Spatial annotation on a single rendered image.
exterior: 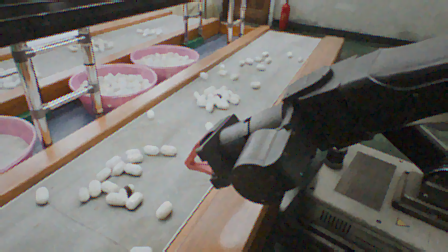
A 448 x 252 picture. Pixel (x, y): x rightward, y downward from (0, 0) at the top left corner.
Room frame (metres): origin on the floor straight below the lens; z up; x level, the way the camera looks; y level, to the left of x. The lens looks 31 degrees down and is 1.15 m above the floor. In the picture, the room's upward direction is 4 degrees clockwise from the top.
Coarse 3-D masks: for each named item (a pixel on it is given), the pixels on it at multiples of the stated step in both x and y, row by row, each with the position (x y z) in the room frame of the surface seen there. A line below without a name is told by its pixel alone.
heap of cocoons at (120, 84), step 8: (104, 80) 0.92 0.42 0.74; (112, 80) 0.91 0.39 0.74; (120, 80) 0.92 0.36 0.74; (128, 80) 0.94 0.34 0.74; (136, 80) 0.92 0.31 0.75; (144, 80) 0.93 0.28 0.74; (80, 88) 0.84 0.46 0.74; (104, 88) 0.84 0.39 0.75; (112, 88) 0.86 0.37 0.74; (120, 88) 0.86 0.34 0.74; (128, 88) 0.88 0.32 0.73; (136, 88) 0.86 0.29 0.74; (112, 104) 0.76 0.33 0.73
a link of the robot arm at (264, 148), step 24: (312, 72) 0.31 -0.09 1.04; (288, 96) 0.29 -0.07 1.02; (288, 120) 0.26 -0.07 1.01; (312, 120) 0.30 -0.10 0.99; (264, 144) 0.25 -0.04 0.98; (288, 144) 0.23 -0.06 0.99; (312, 144) 0.26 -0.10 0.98; (240, 168) 0.22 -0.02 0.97; (264, 168) 0.22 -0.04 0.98; (288, 168) 0.21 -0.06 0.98; (240, 192) 0.23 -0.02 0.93; (264, 192) 0.22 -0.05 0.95
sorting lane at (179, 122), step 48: (288, 48) 1.44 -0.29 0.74; (192, 96) 0.84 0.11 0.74; (240, 96) 0.86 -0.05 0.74; (144, 144) 0.57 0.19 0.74; (192, 144) 0.58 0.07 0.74; (144, 192) 0.41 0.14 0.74; (192, 192) 0.42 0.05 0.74; (0, 240) 0.29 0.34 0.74; (48, 240) 0.29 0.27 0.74; (96, 240) 0.30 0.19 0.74; (144, 240) 0.30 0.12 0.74
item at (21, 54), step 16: (80, 32) 0.64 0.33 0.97; (16, 48) 0.51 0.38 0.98; (32, 48) 0.54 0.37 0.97; (48, 48) 0.56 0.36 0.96; (16, 64) 0.50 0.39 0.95; (32, 80) 0.51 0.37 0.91; (96, 80) 0.65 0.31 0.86; (32, 96) 0.51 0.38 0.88; (64, 96) 0.58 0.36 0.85; (80, 96) 0.61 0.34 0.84; (96, 96) 0.64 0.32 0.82; (32, 112) 0.50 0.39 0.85; (96, 112) 0.64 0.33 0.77; (48, 128) 0.52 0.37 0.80; (48, 144) 0.51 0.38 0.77
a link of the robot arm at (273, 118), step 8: (280, 104) 0.31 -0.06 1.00; (264, 112) 0.32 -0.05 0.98; (272, 112) 0.30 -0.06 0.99; (280, 112) 0.30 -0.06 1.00; (256, 120) 0.31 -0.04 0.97; (264, 120) 0.30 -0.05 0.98; (272, 120) 0.29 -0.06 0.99; (280, 120) 0.29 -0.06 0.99; (256, 128) 0.30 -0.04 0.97; (264, 128) 0.29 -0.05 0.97; (272, 128) 0.29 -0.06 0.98; (280, 128) 0.27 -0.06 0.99
